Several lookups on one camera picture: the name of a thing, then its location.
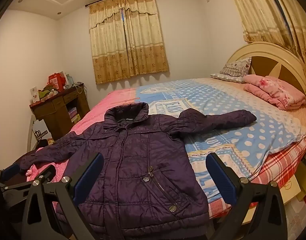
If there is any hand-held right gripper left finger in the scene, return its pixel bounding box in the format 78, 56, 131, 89
22, 152, 105, 240

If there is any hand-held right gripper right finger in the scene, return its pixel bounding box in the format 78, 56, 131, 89
205, 152, 288, 240

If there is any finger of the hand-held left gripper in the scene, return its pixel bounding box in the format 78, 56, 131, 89
1, 164, 56, 198
0, 164, 21, 183

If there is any dark purple quilted jacket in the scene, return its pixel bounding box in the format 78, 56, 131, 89
18, 102, 257, 240

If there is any white paper bag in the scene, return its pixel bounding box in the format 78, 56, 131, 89
30, 119, 53, 150

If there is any blue polka dot bed sheet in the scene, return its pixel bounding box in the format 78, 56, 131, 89
134, 77, 306, 218

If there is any stack of boxes in desk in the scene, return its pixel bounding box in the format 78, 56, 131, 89
67, 107, 81, 123

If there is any brown wooden desk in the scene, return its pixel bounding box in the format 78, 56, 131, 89
29, 83, 90, 140

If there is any red plaid mattress cover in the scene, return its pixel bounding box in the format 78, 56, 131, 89
251, 132, 306, 188

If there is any cream cardboard box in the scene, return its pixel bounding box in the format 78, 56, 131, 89
280, 174, 303, 203

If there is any pink fleece blanket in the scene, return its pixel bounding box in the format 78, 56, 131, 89
25, 89, 139, 230

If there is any white greeting card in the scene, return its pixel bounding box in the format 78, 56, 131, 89
30, 87, 40, 103

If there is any yellow cardboard box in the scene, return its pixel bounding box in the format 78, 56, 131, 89
296, 159, 306, 201

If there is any red gift bag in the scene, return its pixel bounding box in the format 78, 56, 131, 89
48, 72, 67, 92

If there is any folded pink floral blanket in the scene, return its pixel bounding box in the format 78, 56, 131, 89
243, 74, 306, 110

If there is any floral patterned pillow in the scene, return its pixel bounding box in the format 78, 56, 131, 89
210, 56, 252, 83

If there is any cream wooden headboard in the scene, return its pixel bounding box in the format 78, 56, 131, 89
225, 41, 306, 100

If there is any beige patterned window curtain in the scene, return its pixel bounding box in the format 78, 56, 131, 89
89, 0, 170, 85

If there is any large beige patterned curtain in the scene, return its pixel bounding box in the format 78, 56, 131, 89
223, 0, 306, 80

